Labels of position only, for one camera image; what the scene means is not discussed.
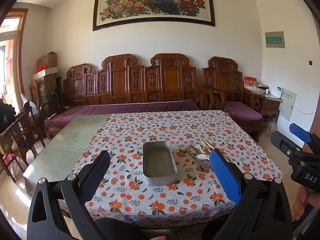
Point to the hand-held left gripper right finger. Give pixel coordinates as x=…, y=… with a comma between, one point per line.
x=222, y=172

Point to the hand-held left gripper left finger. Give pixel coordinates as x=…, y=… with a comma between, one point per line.
x=96, y=172

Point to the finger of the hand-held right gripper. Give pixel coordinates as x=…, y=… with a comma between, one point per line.
x=282, y=142
x=300, y=131

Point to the small metal spoon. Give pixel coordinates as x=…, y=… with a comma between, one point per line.
x=205, y=164

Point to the metal fork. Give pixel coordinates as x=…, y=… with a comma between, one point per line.
x=195, y=158

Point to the rectangular metal tray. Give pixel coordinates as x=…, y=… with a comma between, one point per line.
x=157, y=160

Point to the person's right hand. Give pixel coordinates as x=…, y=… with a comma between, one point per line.
x=298, y=202

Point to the white spoon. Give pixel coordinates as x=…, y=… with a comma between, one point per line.
x=203, y=156

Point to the wooden side table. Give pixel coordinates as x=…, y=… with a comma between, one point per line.
x=271, y=105

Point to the white desk device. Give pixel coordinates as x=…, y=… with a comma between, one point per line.
x=276, y=91

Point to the orange fruit print tablecloth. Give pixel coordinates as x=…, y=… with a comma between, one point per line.
x=130, y=135

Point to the purple armchair cushion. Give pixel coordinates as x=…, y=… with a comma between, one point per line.
x=243, y=110

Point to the silver box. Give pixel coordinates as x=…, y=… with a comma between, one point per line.
x=262, y=88

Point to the long purple sofa cushion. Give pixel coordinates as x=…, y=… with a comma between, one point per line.
x=120, y=110

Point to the red gift box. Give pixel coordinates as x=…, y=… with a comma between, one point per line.
x=250, y=82

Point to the dark wooden chair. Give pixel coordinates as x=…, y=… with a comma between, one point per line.
x=22, y=135

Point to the carved wooden armchair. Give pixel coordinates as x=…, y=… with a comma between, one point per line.
x=225, y=80

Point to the carved wooden sofa bench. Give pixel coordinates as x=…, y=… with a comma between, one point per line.
x=120, y=82

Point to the brown cardboard box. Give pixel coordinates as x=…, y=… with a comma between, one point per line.
x=47, y=60

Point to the framed peacock flower painting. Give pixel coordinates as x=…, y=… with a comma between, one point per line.
x=155, y=2

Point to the white wall electrical panel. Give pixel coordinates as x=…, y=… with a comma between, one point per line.
x=287, y=103

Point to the grey wall box green label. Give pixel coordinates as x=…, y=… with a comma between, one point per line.
x=274, y=39

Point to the wooden door frame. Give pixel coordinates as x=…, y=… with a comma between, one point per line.
x=21, y=55

